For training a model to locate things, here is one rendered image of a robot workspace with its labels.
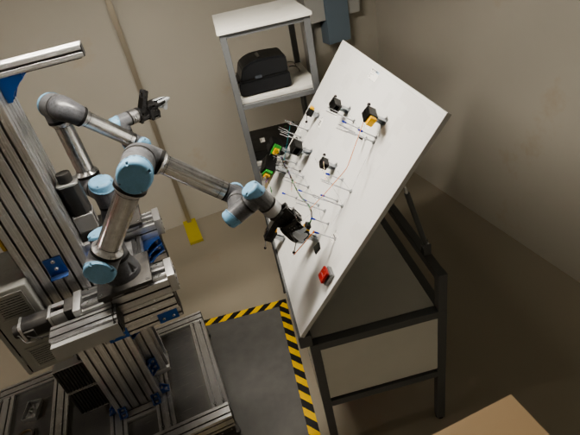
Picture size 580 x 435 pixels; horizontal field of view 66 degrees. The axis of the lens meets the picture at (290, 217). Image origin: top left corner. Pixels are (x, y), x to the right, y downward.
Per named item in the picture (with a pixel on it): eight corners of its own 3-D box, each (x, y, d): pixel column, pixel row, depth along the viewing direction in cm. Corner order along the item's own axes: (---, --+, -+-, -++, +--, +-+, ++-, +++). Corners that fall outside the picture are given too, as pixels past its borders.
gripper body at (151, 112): (154, 112, 248) (135, 121, 242) (150, 97, 243) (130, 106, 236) (162, 116, 244) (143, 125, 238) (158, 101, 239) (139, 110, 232)
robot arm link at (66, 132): (93, 204, 225) (41, 99, 195) (80, 197, 235) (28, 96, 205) (115, 192, 232) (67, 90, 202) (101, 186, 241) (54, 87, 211)
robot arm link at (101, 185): (104, 211, 218) (93, 187, 210) (92, 204, 226) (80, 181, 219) (126, 199, 224) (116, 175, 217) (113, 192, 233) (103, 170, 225)
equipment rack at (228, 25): (282, 294, 332) (216, 32, 230) (271, 247, 382) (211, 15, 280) (349, 277, 335) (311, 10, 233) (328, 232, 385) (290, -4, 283)
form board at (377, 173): (265, 197, 282) (262, 196, 281) (345, 40, 240) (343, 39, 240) (304, 337, 183) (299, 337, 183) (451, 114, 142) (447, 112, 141)
